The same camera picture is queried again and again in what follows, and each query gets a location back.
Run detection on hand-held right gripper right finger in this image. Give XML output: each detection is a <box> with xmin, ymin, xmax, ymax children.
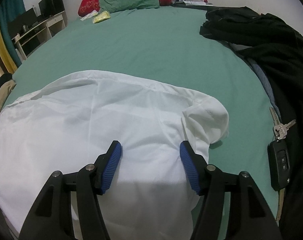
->
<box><xmin>179</xmin><ymin>140</ymin><xmax>284</xmax><ymax>240</ymax></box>

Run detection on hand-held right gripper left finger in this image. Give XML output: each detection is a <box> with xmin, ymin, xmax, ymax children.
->
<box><xmin>19</xmin><ymin>140</ymin><xmax>123</xmax><ymax>240</ymax></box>

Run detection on white shirt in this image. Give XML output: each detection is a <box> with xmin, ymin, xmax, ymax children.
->
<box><xmin>0</xmin><ymin>69</ymin><xmax>229</xmax><ymax>240</ymax></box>

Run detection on pile of black clothes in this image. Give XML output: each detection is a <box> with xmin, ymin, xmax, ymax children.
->
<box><xmin>199</xmin><ymin>5</ymin><xmax>303</xmax><ymax>240</ymax></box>

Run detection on black car key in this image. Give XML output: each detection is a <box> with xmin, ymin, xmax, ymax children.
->
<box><xmin>267</xmin><ymin>140</ymin><xmax>291</xmax><ymax>192</ymax></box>

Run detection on silver keys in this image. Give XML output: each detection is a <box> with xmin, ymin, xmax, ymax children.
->
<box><xmin>269</xmin><ymin>107</ymin><xmax>297</xmax><ymax>140</ymax></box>

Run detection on blue grey cloth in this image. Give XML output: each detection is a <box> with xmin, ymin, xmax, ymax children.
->
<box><xmin>248</xmin><ymin>60</ymin><xmax>283</xmax><ymax>123</ymax></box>

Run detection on bed with green sheet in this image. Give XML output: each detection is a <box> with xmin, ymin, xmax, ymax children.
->
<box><xmin>13</xmin><ymin>5</ymin><xmax>284</xmax><ymax>240</ymax></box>

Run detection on yellow packet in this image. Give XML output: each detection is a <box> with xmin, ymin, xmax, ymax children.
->
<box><xmin>92</xmin><ymin>10</ymin><xmax>110</xmax><ymax>23</ymax></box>

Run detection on white paper packet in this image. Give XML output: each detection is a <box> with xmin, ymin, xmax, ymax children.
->
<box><xmin>80</xmin><ymin>10</ymin><xmax>99</xmax><ymax>21</ymax></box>

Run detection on white desk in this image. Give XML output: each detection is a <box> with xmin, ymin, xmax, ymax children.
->
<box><xmin>11</xmin><ymin>10</ymin><xmax>68</xmax><ymax>63</ymax></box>

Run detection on large black monitor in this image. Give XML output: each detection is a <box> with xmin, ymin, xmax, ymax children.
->
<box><xmin>8</xmin><ymin>7</ymin><xmax>38</xmax><ymax>38</ymax></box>

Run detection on small black monitor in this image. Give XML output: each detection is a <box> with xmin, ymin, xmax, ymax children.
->
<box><xmin>38</xmin><ymin>0</ymin><xmax>53</xmax><ymax>18</ymax></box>

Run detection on teal curtain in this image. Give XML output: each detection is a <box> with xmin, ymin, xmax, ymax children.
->
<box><xmin>0</xmin><ymin>0</ymin><xmax>26</xmax><ymax>68</ymax></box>

